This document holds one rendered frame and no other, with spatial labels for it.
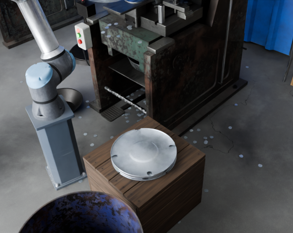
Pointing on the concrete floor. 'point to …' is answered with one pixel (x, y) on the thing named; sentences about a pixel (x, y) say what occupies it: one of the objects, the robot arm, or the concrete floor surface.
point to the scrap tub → (83, 215)
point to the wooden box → (184, 183)
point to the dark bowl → (71, 97)
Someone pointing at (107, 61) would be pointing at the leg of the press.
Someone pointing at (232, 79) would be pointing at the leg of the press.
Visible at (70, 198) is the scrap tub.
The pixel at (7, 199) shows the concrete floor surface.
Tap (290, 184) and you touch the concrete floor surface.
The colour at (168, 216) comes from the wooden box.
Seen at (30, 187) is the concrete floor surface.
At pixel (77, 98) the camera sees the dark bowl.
